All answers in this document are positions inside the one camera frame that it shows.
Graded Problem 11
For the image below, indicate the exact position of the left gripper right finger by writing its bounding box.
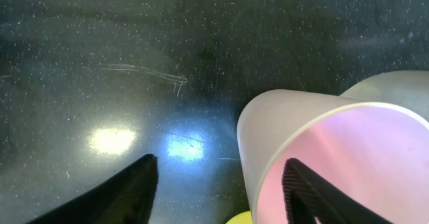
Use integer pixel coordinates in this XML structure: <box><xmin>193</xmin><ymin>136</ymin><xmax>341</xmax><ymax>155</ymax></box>
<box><xmin>282</xmin><ymin>158</ymin><xmax>393</xmax><ymax>224</ymax></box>

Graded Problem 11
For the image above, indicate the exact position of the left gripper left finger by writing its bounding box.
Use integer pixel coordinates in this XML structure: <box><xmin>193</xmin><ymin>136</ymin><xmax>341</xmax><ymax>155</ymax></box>
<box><xmin>26</xmin><ymin>153</ymin><xmax>159</xmax><ymax>224</ymax></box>

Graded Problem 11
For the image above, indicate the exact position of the pink cup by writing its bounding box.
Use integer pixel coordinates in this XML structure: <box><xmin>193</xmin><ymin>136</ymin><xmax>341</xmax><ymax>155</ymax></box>
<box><xmin>236</xmin><ymin>89</ymin><xmax>429</xmax><ymax>224</ymax></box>

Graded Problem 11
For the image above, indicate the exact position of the yellow cup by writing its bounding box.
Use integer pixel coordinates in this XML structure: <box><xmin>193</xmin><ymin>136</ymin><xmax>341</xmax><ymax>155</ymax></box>
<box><xmin>225</xmin><ymin>211</ymin><xmax>253</xmax><ymax>224</ymax></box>

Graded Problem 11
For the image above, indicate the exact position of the white cup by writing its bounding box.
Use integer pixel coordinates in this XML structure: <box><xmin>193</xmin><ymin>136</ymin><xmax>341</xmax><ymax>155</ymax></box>
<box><xmin>340</xmin><ymin>70</ymin><xmax>429</xmax><ymax>123</ymax></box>

